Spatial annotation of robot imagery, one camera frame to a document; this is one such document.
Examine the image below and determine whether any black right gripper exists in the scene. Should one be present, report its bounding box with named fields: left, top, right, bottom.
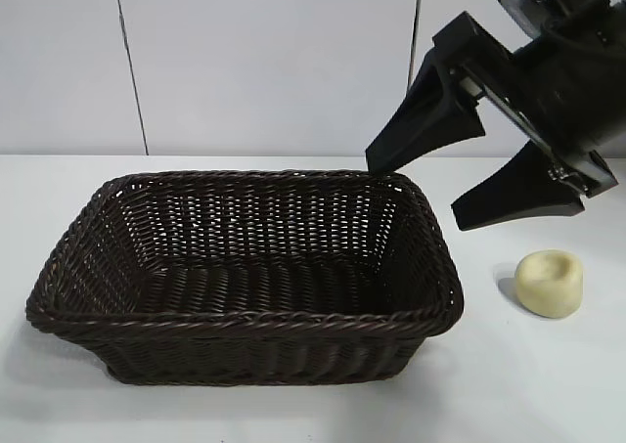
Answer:
left=365, top=0, right=626, bottom=232

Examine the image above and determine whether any pale yellow egg yolk pastry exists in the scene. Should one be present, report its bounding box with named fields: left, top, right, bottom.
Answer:
left=515, top=249, right=586, bottom=320

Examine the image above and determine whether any dark brown woven basket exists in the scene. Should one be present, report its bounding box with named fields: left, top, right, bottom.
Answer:
left=24, top=168, right=465, bottom=375

